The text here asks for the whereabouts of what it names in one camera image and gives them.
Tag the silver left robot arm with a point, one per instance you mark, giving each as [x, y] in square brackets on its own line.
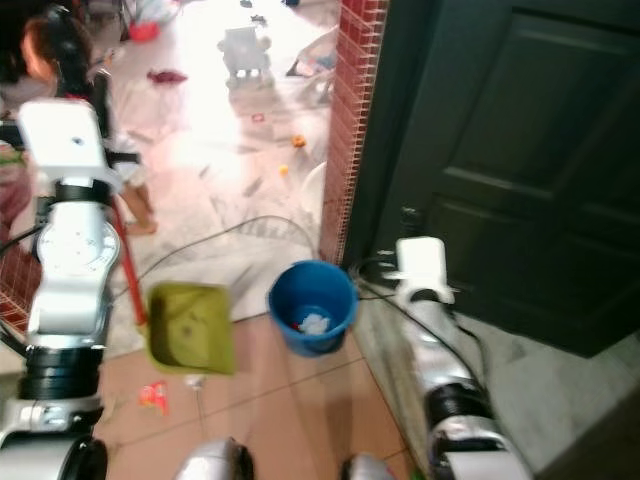
[72, 262]

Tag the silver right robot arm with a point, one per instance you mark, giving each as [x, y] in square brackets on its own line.
[455, 365]

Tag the dark red cloth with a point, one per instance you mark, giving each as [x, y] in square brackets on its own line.
[166, 76]

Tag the small child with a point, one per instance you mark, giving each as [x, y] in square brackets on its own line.
[50, 55]

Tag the red plastic bowl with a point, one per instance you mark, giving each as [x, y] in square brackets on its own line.
[143, 31]

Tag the red brick tiled pillar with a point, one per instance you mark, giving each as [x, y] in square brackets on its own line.
[355, 120]

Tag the blue plastic bucket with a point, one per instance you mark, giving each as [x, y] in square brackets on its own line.
[312, 295]

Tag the dark panelled door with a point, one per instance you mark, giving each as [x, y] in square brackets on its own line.
[530, 160]

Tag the small orange ball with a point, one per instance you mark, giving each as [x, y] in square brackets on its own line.
[299, 141]

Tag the white crumpled paper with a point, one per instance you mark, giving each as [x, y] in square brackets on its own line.
[315, 323]

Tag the white plastic chair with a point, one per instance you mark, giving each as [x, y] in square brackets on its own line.
[320, 62]

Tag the silver robot right leg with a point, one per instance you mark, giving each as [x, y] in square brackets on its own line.
[375, 468]

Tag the silver robot leg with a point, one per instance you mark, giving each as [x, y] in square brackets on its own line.
[218, 462]
[375, 468]

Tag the red snack wrapper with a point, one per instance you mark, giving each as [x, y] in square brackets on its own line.
[155, 397]

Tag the silver robot left leg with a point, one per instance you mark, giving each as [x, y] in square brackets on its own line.
[218, 462]

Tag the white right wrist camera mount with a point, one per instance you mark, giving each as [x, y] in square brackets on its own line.
[422, 266]

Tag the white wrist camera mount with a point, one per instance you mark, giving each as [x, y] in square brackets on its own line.
[62, 135]
[422, 266]

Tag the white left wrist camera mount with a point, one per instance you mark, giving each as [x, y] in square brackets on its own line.
[62, 135]

